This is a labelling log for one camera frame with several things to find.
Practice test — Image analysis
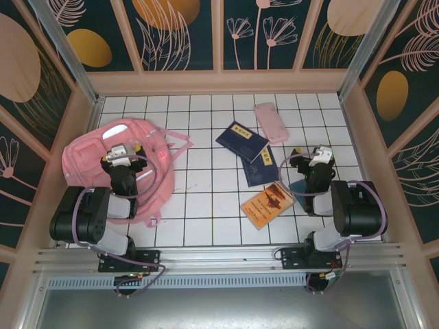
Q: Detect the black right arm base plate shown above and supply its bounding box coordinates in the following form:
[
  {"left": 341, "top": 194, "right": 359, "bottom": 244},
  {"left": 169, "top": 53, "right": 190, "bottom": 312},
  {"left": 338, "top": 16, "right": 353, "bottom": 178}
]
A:
[{"left": 280, "top": 247, "right": 344, "bottom": 271}]

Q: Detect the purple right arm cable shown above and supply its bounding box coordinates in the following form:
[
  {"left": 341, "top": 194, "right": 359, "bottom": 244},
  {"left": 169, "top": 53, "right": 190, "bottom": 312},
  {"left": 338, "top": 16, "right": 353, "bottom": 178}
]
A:
[{"left": 278, "top": 152, "right": 388, "bottom": 295}]

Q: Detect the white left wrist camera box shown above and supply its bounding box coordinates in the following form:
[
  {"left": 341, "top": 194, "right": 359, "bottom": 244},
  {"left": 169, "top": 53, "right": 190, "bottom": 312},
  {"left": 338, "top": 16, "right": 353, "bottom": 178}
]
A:
[{"left": 104, "top": 143, "right": 137, "bottom": 166}]

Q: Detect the pink backpack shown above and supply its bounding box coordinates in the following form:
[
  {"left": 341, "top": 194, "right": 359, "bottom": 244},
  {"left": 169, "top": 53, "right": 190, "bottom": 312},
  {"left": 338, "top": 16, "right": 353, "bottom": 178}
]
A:
[{"left": 60, "top": 117, "right": 193, "bottom": 229}]

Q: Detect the orange paperback book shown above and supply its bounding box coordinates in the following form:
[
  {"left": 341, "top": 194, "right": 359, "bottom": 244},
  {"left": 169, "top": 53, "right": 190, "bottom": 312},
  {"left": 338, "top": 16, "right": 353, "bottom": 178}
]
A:
[{"left": 240, "top": 181, "right": 296, "bottom": 230}]

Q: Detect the small teal notebook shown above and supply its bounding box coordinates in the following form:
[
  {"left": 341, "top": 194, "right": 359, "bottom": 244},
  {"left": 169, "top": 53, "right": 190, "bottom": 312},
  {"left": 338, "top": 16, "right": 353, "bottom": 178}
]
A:
[{"left": 287, "top": 178, "right": 309, "bottom": 206}]

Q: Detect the small wired connector board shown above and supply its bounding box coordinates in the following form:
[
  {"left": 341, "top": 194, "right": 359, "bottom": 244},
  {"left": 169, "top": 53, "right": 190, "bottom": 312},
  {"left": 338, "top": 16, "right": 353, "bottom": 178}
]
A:
[
  {"left": 317, "top": 270, "right": 344, "bottom": 287},
  {"left": 115, "top": 272, "right": 147, "bottom": 285}
]

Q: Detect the grey metal sheet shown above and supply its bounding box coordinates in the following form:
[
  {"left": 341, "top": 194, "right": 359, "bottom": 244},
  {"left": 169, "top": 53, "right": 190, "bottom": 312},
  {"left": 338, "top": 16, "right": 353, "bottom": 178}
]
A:
[{"left": 20, "top": 273, "right": 429, "bottom": 329}]

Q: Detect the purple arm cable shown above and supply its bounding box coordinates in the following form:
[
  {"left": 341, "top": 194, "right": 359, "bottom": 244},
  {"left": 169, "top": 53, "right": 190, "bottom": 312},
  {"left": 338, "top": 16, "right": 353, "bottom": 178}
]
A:
[
  {"left": 278, "top": 152, "right": 388, "bottom": 295},
  {"left": 73, "top": 154, "right": 167, "bottom": 299}
]

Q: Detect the slotted white cable duct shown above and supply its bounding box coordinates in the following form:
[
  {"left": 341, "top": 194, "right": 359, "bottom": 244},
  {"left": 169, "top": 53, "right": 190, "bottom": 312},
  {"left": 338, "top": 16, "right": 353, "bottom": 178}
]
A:
[{"left": 46, "top": 276, "right": 309, "bottom": 289}]

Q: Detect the aluminium mounting rail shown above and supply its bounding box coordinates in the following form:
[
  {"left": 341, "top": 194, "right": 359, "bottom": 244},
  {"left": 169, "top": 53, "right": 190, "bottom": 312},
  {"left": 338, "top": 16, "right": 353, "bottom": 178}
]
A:
[{"left": 32, "top": 242, "right": 409, "bottom": 278}]

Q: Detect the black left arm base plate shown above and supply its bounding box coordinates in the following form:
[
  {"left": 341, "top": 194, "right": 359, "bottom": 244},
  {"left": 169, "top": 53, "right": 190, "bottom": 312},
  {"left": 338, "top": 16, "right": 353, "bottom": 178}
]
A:
[{"left": 98, "top": 249, "right": 162, "bottom": 273}]

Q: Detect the dark blue book yellow label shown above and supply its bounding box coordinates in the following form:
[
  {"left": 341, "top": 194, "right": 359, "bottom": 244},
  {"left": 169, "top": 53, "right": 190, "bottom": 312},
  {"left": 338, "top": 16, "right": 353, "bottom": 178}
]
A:
[
  {"left": 215, "top": 120, "right": 270, "bottom": 165},
  {"left": 241, "top": 146, "right": 279, "bottom": 188}
]

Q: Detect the pink pencil case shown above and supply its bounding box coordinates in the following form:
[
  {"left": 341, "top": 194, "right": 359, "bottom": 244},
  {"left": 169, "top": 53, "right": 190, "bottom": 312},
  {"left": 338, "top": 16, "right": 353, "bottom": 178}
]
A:
[{"left": 253, "top": 102, "right": 289, "bottom": 145}]

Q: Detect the aluminium side rail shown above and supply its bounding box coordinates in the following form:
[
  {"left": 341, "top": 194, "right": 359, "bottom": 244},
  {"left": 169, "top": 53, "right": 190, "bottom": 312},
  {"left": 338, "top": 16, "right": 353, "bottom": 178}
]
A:
[{"left": 339, "top": 97, "right": 392, "bottom": 244}]

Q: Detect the aluminium corner post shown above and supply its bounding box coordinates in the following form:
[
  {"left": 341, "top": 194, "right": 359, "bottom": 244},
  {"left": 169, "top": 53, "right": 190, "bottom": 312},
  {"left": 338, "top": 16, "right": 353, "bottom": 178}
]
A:
[
  {"left": 29, "top": 0, "right": 105, "bottom": 107},
  {"left": 337, "top": 0, "right": 412, "bottom": 100}
]

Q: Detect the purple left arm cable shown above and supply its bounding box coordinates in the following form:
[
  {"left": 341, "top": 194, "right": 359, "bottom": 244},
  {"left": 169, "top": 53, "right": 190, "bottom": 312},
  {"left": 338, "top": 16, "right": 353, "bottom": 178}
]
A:
[{"left": 73, "top": 154, "right": 167, "bottom": 299}]

